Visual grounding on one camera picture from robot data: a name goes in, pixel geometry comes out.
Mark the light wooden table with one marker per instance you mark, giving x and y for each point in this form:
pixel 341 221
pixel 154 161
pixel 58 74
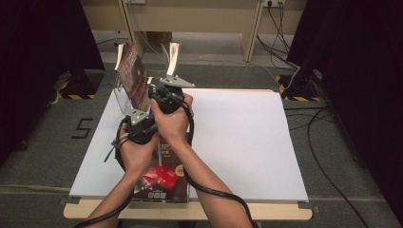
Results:
pixel 269 212

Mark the black curtain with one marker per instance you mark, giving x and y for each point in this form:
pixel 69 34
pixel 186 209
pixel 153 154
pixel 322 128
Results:
pixel 364 79
pixel 38 63

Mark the person's right hand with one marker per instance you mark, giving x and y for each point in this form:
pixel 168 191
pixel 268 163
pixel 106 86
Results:
pixel 174 126

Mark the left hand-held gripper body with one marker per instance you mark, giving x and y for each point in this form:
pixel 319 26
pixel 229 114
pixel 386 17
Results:
pixel 139 131

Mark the dark red glossy magazine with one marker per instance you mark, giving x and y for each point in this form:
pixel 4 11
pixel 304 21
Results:
pixel 136 85

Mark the clear acrylic magazine rack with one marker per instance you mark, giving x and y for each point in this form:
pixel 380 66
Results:
pixel 122 98

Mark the dark magazine with red patch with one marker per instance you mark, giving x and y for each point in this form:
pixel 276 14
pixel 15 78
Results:
pixel 161 180

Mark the black stand base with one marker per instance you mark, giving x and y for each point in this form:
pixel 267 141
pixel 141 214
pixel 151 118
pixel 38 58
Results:
pixel 82 82
pixel 301 85

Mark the white wall socket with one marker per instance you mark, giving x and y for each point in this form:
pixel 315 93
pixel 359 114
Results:
pixel 274 2

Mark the person's left hand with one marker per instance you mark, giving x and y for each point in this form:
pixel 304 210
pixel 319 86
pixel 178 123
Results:
pixel 139 158

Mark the beige wooden desk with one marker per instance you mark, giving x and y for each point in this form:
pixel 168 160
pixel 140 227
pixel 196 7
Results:
pixel 196 15

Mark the thick white magazine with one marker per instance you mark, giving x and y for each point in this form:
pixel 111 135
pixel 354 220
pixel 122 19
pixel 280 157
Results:
pixel 173 57

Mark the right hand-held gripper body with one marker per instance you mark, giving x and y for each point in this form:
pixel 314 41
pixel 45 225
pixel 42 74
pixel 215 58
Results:
pixel 168 98

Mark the white table cover sheet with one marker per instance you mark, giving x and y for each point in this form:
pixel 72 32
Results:
pixel 240 142

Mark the yellow black hazard tape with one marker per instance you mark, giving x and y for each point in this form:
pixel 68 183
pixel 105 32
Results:
pixel 301 98
pixel 76 97

